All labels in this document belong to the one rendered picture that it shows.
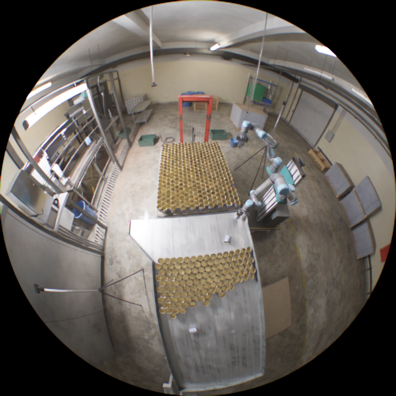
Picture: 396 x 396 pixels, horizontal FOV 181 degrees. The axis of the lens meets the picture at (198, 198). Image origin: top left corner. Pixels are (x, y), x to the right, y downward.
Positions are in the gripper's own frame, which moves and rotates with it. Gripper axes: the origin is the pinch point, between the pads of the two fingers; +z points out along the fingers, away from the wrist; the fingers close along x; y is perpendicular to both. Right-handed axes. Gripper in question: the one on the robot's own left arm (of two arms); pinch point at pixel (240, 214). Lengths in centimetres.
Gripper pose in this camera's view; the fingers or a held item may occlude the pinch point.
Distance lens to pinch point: 164.6
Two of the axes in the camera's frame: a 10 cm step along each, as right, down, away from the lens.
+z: -0.5, 5.3, 8.5
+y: -1.2, -8.5, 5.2
